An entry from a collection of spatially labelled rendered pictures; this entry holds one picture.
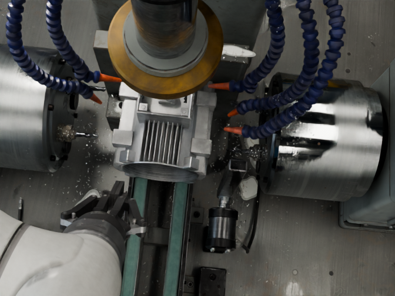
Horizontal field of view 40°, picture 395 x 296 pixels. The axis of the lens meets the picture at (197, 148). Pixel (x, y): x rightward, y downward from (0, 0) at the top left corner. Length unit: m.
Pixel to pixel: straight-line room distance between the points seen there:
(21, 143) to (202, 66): 0.39
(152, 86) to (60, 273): 0.36
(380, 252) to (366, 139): 0.43
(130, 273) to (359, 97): 0.59
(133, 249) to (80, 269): 0.61
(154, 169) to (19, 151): 0.29
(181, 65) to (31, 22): 0.77
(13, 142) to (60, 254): 0.49
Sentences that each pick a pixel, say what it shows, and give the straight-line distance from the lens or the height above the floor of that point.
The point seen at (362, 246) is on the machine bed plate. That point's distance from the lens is 1.38.
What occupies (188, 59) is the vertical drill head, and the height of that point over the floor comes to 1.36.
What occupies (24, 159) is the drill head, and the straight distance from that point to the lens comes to 1.09.
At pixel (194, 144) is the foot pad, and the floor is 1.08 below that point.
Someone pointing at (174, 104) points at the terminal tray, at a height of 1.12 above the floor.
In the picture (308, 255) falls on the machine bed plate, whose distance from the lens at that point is 1.34.
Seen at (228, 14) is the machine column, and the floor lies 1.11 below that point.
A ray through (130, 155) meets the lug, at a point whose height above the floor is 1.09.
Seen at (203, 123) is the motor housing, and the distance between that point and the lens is 1.09.
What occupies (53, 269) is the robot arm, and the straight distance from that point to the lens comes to 0.59.
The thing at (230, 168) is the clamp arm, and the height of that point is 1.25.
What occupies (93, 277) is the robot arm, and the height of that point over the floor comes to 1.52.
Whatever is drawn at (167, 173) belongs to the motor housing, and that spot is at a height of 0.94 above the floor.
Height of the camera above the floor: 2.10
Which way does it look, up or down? 74 degrees down
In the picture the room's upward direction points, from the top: 9 degrees clockwise
